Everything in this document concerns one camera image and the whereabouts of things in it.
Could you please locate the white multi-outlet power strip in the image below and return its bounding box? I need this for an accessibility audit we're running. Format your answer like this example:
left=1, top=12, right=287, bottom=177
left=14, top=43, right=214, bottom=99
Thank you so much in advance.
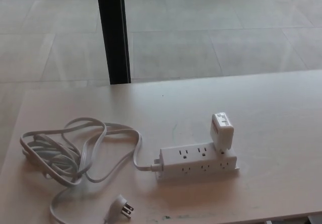
left=151, top=142, right=242, bottom=182

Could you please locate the black vertical window frame post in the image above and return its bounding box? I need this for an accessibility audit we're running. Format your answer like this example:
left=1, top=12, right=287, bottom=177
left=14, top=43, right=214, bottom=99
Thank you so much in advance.
left=95, top=0, right=132, bottom=85

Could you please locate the white flat power cord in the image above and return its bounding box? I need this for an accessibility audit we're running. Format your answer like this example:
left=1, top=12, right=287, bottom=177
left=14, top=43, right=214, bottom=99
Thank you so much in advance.
left=19, top=117, right=160, bottom=222

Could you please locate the white angled three-prong plug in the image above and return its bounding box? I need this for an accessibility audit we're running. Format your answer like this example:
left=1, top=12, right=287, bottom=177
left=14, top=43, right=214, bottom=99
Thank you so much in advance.
left=103, top=194, right=135, bottom=223

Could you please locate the white square charger adapter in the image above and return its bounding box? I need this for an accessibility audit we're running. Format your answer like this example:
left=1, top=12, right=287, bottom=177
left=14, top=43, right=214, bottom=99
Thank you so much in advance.
left=209, top=112, right=234, bottom=156

